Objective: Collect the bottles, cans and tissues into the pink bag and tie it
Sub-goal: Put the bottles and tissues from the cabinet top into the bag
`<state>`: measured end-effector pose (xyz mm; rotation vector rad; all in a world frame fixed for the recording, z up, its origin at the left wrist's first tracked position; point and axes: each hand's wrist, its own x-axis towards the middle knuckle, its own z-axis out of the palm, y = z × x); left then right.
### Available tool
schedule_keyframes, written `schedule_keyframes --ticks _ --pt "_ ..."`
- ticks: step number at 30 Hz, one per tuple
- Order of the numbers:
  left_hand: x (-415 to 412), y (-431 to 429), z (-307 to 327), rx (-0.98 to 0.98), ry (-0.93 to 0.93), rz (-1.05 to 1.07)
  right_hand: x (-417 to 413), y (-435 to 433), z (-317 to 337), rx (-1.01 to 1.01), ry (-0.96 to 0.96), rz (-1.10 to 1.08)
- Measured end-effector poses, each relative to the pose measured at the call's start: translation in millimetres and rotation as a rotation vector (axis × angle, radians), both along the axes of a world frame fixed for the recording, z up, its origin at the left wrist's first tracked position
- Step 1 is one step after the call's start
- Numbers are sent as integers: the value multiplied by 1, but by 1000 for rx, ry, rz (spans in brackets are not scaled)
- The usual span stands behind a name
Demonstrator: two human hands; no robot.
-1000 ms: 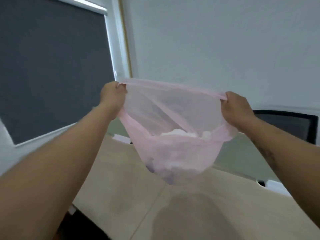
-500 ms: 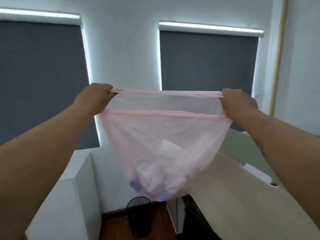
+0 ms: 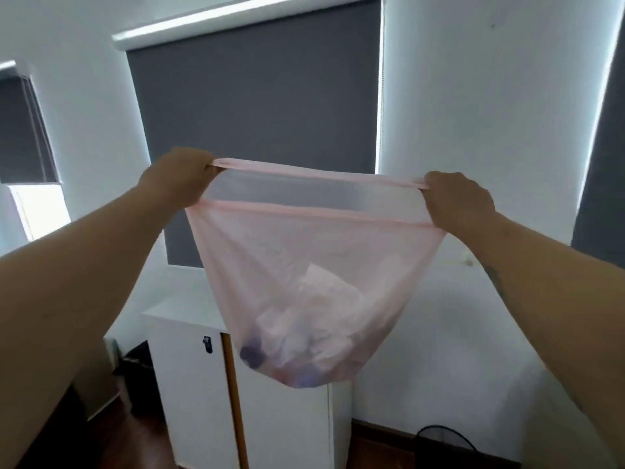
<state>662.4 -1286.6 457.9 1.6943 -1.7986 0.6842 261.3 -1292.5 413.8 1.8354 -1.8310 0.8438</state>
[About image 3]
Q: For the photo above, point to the person's right hand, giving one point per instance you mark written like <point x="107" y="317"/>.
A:
<point x="459" y="205"/>

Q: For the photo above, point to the person's left hand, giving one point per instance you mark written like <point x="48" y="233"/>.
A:
<point x="178" y="178"/>

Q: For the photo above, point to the pink plastic bag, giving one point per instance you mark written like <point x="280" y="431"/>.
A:
<point x="254" y="258"/>

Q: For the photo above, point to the person's left forearm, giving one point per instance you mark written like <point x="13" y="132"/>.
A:
<point x="63" y="288"/>

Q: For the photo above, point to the person's right forearm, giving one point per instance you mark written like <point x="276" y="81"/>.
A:
<point x="561" y="297"/>

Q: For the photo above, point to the dark grey window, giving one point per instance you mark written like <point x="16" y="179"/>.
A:
<point x="254" y="92"/>
<point x="605" y="166"/>
<point x="19" y="131"/>

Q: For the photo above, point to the black object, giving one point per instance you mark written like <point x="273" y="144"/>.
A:
<point x="141" y="380"/>

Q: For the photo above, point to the white cabinet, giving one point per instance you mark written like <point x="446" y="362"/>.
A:
<point x="195" y="385"/>

